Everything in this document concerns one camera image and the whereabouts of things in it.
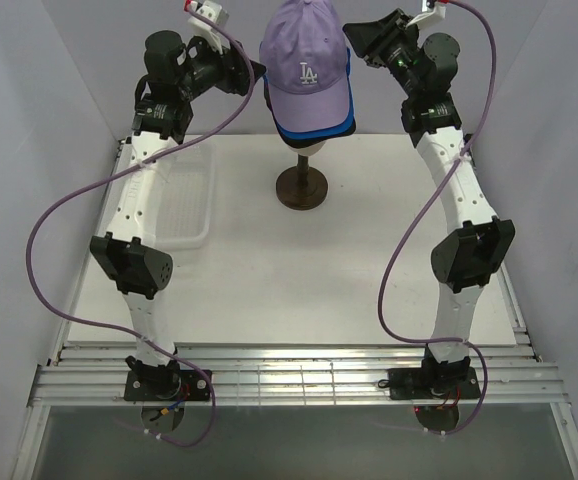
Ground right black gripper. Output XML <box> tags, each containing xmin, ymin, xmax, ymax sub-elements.
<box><xmin>342</xmin><ymin>8</ymin><xmax>423</xmax><ymax>99</ymax></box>

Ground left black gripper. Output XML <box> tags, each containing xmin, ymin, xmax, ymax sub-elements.
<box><xmin>175</xmin><ymin>32</ymin><xmax>265</xmax><ymax>101</ymax></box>

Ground lavender LA baseball cap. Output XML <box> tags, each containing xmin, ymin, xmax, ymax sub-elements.
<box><xmin>259</xmin><ymin>1</ymin><xmax>353</xmax><ymax>138</ymax></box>

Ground blue perforated cap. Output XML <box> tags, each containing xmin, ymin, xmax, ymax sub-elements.
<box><xmin>261</xmin><ymin>47</ymin><xmax>355</xmax><ymax>140</ymax></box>

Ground black cap gold logo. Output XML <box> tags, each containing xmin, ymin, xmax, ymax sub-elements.
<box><xmin>267</xmin><ymin>103</ymin><xmax>356</xmax><ymax>148</ymax></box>

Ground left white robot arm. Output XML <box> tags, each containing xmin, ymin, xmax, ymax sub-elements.
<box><xmin>90</xmin><ymin>30</ymin><xmax>264</xmax><ymax>400</ymax></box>

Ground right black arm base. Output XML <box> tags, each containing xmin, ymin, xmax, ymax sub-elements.
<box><xmin>377</xmin><ymin>368</ymin><xmax>481</xmax><ymax>400</ymax></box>

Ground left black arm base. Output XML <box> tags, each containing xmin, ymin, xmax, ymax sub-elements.
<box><xmin>122</xmin><ymin>370</ymin><xmax>211</xmax><ymax>402</ymax></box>

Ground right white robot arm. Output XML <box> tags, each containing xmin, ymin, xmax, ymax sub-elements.
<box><xmin>343</xmin><ymin>1</ymin><xmax>515</xmax><ymax>397</ymax></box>

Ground wooden mannequin head stand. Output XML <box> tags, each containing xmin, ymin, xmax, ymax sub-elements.
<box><xmin>275</xmin><ymin>140</ymin><xmax>328</xmax><ymax>211</ymax></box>

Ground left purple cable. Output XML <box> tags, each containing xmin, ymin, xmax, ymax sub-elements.
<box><xmin>24</xmin><ymin>12</ymin><xmax>256</xmax><ymax>449</ymax></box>

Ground purple cable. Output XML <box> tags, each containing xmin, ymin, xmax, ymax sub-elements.
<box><xmin>24</xmin><ymin>12</ymin><xmax>256</xmax><ymax>449</ymax></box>
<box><xmin>378</xmin><ymin>0</ymin><xmax>499</xmax><ymax>439</ymax></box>

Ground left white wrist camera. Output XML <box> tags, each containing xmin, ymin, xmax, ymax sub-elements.
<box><xmin>184</xmin><ymin>0</ymin><xmax>229</xmax><ymax>54</ymax></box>

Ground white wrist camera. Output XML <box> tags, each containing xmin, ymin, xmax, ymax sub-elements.
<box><xmin>407</xmin><ymin>0</ymin><xmax>448</xmax><ymax>30</ymax></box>
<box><xmin>184</xmin><ymin>0</ymin><xmax>229</xmax><ymax>54</ymax></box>

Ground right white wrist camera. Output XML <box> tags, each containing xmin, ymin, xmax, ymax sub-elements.
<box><xmin>407</xmin><ymin>0</ymin><xmax>448</xmax><ymax>30</ymax></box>

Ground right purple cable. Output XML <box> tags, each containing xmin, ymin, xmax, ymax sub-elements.
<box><xmin>378</xmin><ymin>0</ymin><xmax>499</xmax><ymax>439</ymax></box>

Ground aluminium frame rails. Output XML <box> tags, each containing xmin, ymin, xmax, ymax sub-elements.
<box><xmin>30</xmin><ymin>134</ymin><xmax>578</xmax><ymax>479</ymax></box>

